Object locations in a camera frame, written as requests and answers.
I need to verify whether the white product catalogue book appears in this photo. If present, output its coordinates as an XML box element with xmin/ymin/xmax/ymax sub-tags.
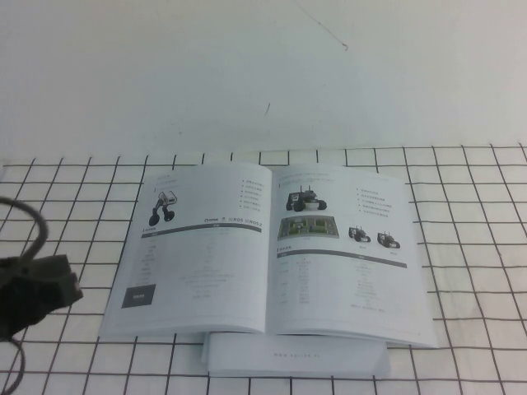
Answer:
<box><xmin>97</xmin><ymin>161</ymin><xmax>437</xmax><ymax>350</ymax></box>

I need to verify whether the closed white booklet with web address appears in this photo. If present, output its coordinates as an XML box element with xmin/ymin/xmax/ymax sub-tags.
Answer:
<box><xmin>200</xmin><ymin>331</ymin><xmax>391</xmax><ymax>378</ymax></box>

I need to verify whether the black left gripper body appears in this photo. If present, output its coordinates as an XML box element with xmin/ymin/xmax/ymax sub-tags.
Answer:
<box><xmin>0</xmin><ymin>253</ymin><xmax>84</xmax><ymax>341</ymax></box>

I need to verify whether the black left wrist camera cable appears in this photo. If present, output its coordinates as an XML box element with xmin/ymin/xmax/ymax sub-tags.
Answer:
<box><xmin>0</xmin><ymin>196</ymin><xmax>49</xmax><ymax>395</ymax></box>

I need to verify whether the white tablecloth with black grid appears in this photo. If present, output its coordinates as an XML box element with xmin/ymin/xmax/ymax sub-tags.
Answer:
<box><xmin>0</xmin><ymin>142</ymin><xmax>527</xmax><ymax>395</ymax></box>

